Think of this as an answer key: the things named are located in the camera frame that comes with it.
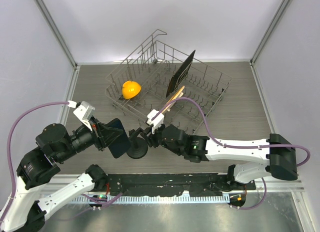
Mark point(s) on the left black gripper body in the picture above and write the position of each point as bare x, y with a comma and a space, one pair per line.
84, 138

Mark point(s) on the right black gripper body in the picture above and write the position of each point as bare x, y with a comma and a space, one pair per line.
156, 138

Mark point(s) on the black phone stand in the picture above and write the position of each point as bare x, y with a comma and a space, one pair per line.
138, 146

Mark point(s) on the black smartphone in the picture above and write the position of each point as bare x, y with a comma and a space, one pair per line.
122, 144

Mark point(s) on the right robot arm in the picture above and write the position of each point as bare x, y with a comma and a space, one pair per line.
273, 156

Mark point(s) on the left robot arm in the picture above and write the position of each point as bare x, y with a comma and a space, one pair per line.
26, 210

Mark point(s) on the orange bowl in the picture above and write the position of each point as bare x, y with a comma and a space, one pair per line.
130, 89

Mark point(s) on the wooden cutting board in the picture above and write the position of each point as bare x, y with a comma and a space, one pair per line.
171, 101

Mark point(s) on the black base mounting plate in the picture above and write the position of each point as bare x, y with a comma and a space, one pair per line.
173, 184

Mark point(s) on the black square plate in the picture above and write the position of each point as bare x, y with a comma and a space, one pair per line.
180, 74

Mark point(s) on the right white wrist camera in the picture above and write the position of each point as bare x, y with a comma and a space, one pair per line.
155, 120

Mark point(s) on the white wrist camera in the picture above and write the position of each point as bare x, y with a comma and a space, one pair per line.
155, 120
83, 111

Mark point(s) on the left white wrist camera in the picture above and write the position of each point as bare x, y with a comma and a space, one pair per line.
83, 111

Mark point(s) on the grey wire dish rack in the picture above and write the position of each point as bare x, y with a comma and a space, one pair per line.
152, 64

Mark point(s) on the slotted cable duct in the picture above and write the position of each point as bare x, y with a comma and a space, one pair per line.
184, 198

